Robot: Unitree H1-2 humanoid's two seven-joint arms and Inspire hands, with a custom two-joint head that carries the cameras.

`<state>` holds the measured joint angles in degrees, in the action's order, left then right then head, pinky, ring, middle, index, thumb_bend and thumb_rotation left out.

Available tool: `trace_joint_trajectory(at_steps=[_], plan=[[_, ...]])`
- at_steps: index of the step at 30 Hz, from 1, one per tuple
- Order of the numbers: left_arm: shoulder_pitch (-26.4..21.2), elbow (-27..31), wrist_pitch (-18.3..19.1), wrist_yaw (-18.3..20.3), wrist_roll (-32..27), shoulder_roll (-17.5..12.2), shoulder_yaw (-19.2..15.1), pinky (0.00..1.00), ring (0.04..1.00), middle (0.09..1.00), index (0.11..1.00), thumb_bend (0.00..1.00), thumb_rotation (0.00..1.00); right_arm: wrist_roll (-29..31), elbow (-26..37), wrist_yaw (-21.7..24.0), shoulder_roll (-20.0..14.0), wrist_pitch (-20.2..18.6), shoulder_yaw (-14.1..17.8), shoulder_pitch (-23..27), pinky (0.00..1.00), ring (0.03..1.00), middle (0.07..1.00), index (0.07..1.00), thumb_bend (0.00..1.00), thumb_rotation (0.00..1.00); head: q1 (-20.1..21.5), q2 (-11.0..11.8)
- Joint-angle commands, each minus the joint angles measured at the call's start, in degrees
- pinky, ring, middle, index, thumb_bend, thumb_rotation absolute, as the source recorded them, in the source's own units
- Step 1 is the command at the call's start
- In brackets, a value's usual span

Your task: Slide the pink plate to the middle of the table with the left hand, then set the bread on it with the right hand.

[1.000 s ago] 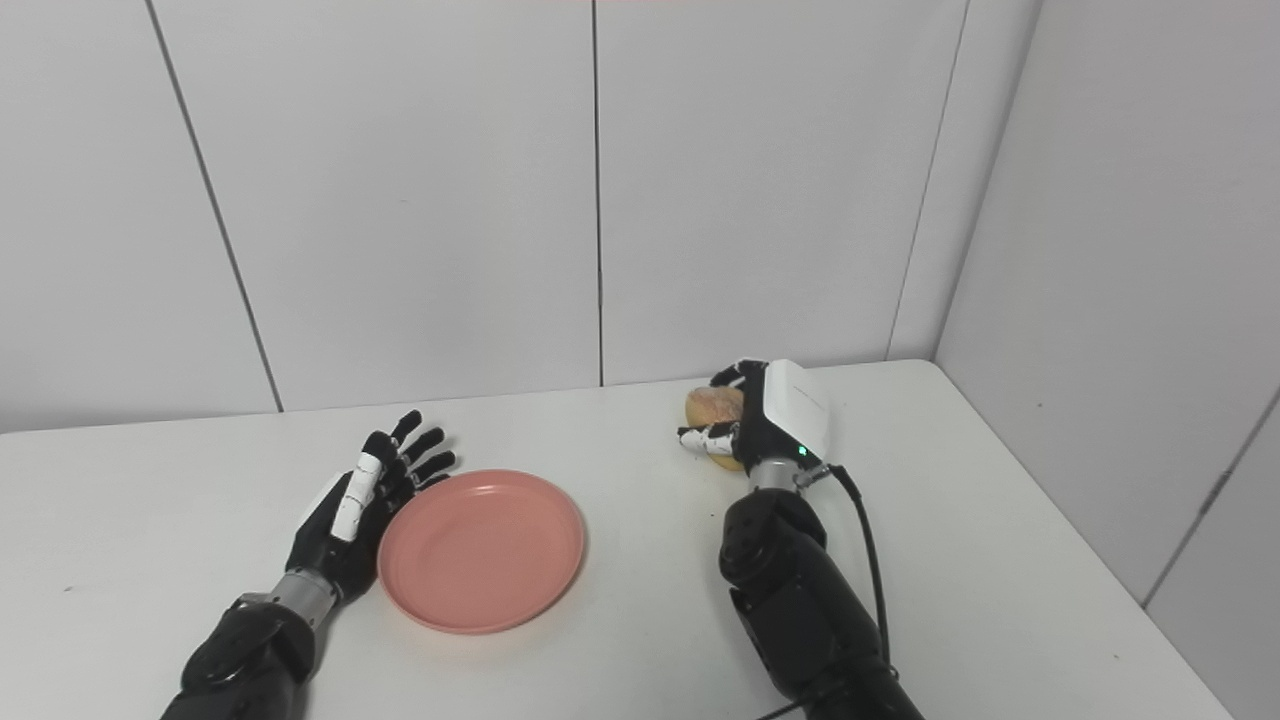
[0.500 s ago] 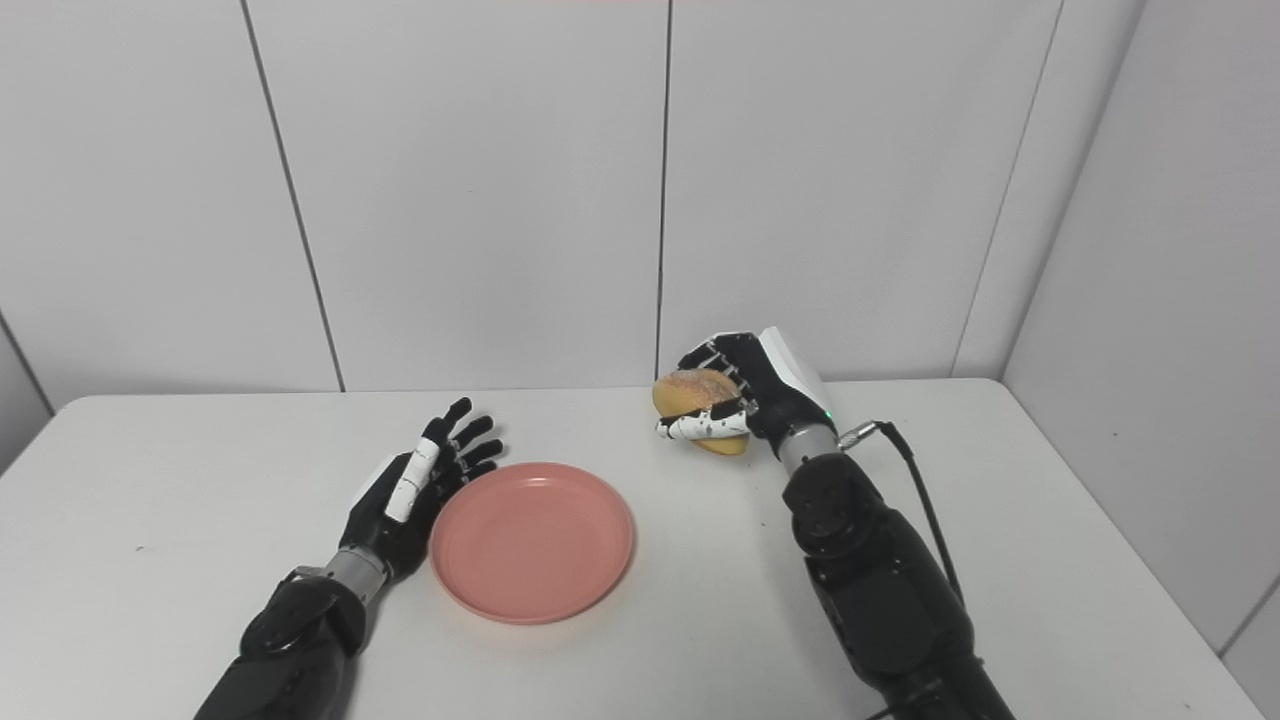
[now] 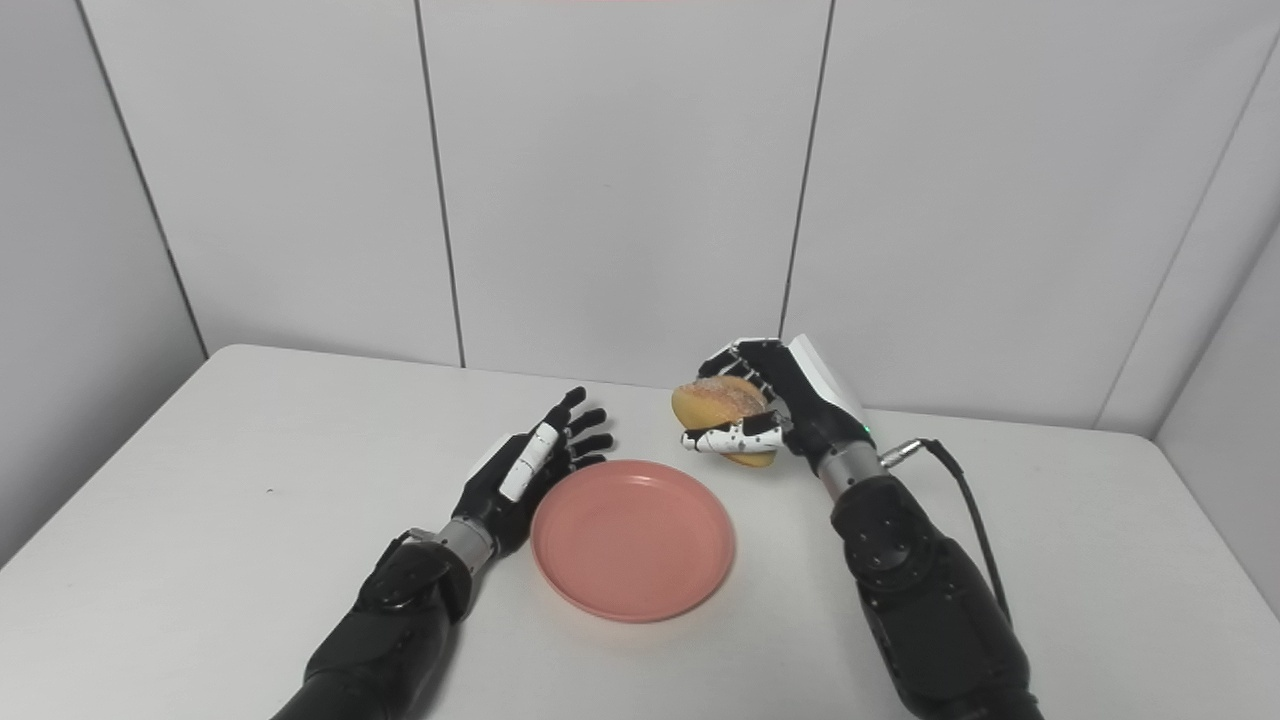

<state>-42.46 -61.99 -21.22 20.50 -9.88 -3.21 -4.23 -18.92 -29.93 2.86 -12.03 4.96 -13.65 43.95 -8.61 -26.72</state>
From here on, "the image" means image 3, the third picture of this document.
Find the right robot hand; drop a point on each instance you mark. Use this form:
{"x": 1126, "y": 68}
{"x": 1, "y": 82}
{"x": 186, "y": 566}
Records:
{"x": 790, "y": 405}

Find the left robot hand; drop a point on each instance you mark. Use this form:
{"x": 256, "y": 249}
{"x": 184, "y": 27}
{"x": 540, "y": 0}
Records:
{"x": 520, "y": 480}

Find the bread roll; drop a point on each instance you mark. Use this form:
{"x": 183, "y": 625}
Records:
{"x": 722, "y": 407}

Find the pink round plate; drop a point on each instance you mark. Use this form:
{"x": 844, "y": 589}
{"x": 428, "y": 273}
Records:
{"x": 633, "y": 540}

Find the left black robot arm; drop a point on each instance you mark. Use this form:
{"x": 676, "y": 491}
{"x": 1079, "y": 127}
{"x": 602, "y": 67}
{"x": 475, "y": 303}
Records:
{"x": 395, "y": 625}

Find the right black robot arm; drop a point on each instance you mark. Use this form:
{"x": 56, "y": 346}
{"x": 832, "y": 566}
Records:
{"x": 915, "y": 590}

